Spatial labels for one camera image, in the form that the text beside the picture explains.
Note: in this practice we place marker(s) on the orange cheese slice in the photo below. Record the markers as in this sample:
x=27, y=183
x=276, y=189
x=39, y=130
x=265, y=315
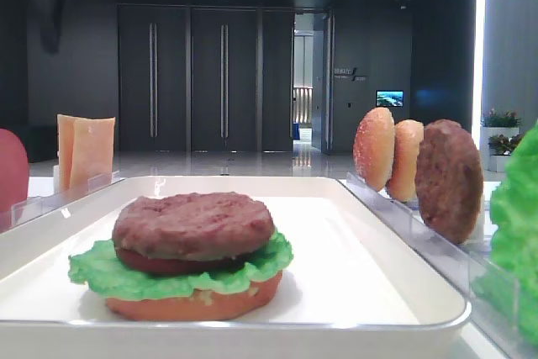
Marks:
x=65, y=149
x=92, y=149

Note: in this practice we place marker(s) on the red tomato slice on rack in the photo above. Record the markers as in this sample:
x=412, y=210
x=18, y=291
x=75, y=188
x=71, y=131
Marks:
x=14, y=170

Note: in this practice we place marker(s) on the brown meat patty on burger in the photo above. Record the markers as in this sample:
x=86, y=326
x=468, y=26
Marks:
x=194, y=226

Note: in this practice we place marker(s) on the green lettuce leaf on burger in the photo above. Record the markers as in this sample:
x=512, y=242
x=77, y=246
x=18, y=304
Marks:
x=105, y=275

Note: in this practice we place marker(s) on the tomato slice in burger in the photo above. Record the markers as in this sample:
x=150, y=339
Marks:
x=172, y=267

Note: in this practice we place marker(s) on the brown meat patty on rack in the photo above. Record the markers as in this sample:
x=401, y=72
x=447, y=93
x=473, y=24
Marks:
x=449, y=180

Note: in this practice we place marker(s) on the green lettuce on right rack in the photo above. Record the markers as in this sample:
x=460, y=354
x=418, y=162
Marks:
x=517, y=241

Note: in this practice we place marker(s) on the black double door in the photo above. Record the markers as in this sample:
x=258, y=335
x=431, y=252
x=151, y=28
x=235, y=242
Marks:
x=205, y=79

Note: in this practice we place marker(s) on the bottom bun in tray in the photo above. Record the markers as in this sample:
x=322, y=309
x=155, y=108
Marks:
x=202, y=305

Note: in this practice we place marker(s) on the sesame bun top on rack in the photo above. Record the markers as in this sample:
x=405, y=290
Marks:
x=373, y=149

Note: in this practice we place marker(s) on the white rectangular tray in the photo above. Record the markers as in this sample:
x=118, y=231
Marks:
x=353, y=290

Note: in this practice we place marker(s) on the flower planter box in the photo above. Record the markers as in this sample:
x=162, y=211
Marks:
x=500, y=135

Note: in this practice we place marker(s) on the clear acrylic right rack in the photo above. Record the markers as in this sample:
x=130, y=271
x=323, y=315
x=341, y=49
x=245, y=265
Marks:
x=460, y=265

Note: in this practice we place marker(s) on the clear acrylic left rack rail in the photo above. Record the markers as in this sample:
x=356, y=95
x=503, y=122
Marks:
x=35, y=207

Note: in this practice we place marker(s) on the small wall screen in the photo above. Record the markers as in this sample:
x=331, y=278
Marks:
x=389, y=98

